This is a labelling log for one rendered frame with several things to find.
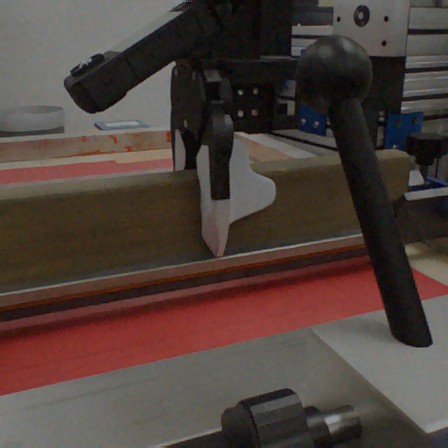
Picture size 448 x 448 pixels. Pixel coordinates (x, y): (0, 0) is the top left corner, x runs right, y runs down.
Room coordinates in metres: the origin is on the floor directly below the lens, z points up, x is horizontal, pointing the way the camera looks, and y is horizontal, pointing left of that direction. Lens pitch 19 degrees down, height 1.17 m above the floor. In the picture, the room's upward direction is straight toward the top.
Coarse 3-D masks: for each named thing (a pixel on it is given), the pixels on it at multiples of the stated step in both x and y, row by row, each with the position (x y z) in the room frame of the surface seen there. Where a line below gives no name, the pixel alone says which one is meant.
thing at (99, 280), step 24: (288, 240) 0.45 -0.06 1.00; (312, 240) 0.45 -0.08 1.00; (336, 240) 0.46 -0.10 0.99; (360, 240) 0.47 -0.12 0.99; (144, 264) 0.40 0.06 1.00; (168, 264) 0.40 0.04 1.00; (192, 264) 0.41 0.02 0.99; (216, 264) 0.41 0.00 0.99; (240, 264) 0.42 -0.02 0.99; (0, 288) 0.36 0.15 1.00; (24, 288) 0.36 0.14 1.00; (48, 288) 0.36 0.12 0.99; (72, 288) 0.37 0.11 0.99; (96, 288) 0.38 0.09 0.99
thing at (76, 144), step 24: (0, 144) 0.91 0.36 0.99; (24, 144) 0.92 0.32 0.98; (48, 144) 0.94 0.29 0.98; (72, 144) 0.95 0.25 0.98; (96, 144) 0.97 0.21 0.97; (120, 144) 0.98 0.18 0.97; (144, 144) 1.00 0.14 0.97; (168, 144) 1.02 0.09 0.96; (264, 144) 0.89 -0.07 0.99; (432, 240) 0.54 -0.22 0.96
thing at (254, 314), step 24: (96, 168) 0.87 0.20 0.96; (120, 168) 0.87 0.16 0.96; (144, 168) 0.87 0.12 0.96; (168, 168) 0.87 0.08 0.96; (336, 264) 0.49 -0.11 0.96; (360, 264) 0.49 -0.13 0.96; (216, 288) 0.44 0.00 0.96; (240, 288) 0.44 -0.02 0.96; (264, 288) 0.44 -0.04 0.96; (288, 288) 0.44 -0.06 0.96; (312, 288) 0.44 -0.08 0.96; (336, 288) 0.44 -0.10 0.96; (360, 288) 0.44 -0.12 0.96; (432, 288) 0.44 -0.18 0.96; (240, 312) 0.40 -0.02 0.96; (264, 312) 0.40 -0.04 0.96; (288, 312) 0.40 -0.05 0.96; (312, 312) 0.40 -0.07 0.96; (336, 312) 0.40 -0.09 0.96; (360, 312) 0.40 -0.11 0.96; (240, 336) 0.36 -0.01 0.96
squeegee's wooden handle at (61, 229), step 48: (0, 192) 0.38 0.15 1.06; (48, 192) 0.38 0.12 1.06; (96, 192) 0.39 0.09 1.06; (144, 192) 0.41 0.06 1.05; (192, 192) 0.42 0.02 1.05; (288, 192) 0.45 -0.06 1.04; (336, 192) 0.47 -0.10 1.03; (0, 240) 0.36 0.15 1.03; (48, 240) 0.38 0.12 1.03; (96, 240) 0.39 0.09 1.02; (144, 240) 0.40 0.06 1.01; (192, 240) 0.42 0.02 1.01; (240, 240) 0.44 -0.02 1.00
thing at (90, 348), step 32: (192, 288) 0.44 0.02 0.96; (32, 320) 0.39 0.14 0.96; (64, 320) 0.39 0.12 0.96; (96, 320) 0.39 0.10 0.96; (128, 320) 0.39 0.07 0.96; (160, 320) 0.39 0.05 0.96; (192, 320) 0.39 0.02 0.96; (224, 320) 0.39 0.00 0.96; (0, 352) 0.34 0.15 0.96; (32, 352) 0.34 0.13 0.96; (64, 352) 0.34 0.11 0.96; (96, 352) 0.34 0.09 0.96; (128, 352) 0.34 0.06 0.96; (160, 352) 0.34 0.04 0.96; (192, 352) 0.34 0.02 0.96; (0, 384) 0.30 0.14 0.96; (32, 384) 0.30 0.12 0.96
